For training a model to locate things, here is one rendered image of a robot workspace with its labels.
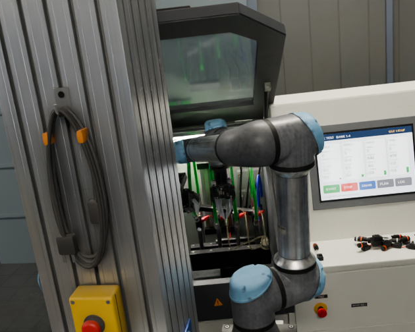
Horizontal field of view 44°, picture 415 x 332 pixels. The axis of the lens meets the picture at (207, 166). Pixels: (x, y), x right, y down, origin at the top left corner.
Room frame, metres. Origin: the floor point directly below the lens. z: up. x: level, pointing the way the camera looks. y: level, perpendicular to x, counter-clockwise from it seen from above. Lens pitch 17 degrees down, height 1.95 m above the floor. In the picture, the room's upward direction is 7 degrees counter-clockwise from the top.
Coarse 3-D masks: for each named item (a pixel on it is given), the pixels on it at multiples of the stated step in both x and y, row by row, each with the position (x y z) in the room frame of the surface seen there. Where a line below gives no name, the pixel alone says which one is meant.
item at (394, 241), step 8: (360, 240) 1.86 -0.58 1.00; (368, 240) 1.84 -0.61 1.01; (376, 240) 1.82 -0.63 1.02; (384, 240) 1.81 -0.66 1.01; (392, 240) 1.82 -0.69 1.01; (400, 240) 1.82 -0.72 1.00; (408, 240) 1.82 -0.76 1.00; (368, 248) 1.81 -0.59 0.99; (384, 248) 1.79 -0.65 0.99; (408, 248) 1.78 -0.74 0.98
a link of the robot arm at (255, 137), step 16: (240, 128) 1.20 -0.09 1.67; (256, 128) 1.17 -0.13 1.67; (176, 144) 1.53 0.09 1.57; (192, 144) 1.45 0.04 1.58; (208, 144) 1.32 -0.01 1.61; (224, 144) 1.21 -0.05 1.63; (240, 144) 1.17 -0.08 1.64; (256, 144) 1.15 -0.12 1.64; (272, 144) 1.16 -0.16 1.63; (192, 160) 1.49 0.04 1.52; (208, 160) 1.36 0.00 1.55; (224, 160) 1.22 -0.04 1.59; (240, 160) 1.18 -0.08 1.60; (256, 160) 1.16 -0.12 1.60; (272, 160) 1.17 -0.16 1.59
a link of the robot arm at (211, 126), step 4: (212, 120) 1.70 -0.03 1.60; (216, 120) 1.69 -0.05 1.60; (220, 120) 1.68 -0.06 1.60; (224, 120) 1.69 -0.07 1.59; (204, 124) 1.68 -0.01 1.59; (208, 124) 1.66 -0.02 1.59; (212, 124) 1.65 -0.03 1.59; (216, 124) 1.65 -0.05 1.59; (220, 124) 1.66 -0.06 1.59; (224, 124) 1.67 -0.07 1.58; (208, 128) 1.66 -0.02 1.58; (212, 128) 1.65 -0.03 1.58; (216, 128) 1.65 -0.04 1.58; (204, 132) 1.68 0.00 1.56; (208, 132) 1.66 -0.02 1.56; (212, 132) 1.64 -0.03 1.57
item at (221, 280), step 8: (200, 280) 1.79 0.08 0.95; (208, 280) 1.78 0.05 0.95; (216, 280) 1.77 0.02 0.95; (224, 280) 1.76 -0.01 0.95; (200, 288) 1.75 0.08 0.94; (208, 288) 1.74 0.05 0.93; (216, 288) 1.74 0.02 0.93; (224, 288) 1.74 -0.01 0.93; (200, 296) 1.75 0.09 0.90; (208, 296) 1.74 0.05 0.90; (216, 296) 1.74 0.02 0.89; (224, 296) 1.74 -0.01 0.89; (200, 304) 1.75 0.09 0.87; (208, 304) 1.74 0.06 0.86; (224, 304) 1.74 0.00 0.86; (200, 312) 1.75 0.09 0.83; (208, 312) 1.74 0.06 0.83; (216, 312) 1.74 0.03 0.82; (224, 312) 1.74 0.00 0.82; (280, 312) 1.73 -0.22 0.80; (200, 320) 1.75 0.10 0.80
